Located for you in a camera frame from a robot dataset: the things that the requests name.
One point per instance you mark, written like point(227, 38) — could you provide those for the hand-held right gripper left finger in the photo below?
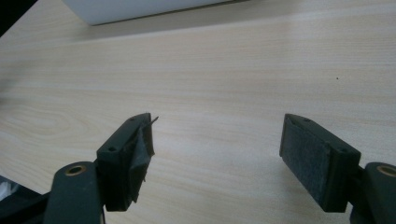
point(120, 161)

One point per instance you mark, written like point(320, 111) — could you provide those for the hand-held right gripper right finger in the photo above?
point(323, 168)

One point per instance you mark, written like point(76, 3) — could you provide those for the white box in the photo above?
point(134, 8)

